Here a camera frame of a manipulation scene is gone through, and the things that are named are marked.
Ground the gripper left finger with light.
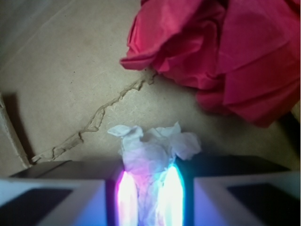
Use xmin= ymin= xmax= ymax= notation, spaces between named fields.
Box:
xmin=0 ymin=160 xmax=138 ymax=226

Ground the gripper right finger with light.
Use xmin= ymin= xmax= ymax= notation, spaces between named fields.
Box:
xmin=162 ymin=154 xmax=301 ymax=226

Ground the white paper ball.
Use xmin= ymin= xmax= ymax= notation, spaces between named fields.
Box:
xmin=108 ymin=123 xmax=201 ymax=226

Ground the brown paper lined cardboard box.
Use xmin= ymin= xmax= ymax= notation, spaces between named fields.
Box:
xmin=0 ymin=0 xmax=301 ymax=170

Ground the crumpled red paper ball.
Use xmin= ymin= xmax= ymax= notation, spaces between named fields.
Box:
xmin=120 ymin=0 xmax=301 ymax=127

